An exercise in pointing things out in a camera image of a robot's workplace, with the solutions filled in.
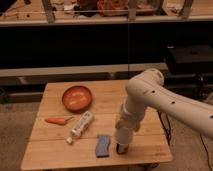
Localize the orange ceramic bowl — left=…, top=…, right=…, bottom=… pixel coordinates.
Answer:
left=62, top=85, right=93, bottom=112

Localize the metal shelf rack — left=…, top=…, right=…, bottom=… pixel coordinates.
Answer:
left=0, top=0, right=213, bottom=80

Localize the orange toy carrot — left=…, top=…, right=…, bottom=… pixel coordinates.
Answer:
left=45, top=117, right=73, bottom=125

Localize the black box on shelf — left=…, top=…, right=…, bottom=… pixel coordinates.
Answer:
left=165, top=45, right=213, bottom=74

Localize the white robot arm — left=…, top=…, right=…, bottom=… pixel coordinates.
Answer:
left=115, top=68, right=213, bottom=154

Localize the black cable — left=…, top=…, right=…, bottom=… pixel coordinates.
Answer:
left=156, top=110, right=174, bottom=146

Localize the white plastic bottle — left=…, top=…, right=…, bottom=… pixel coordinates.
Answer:
left=66, top=111, right=94, bottom=144

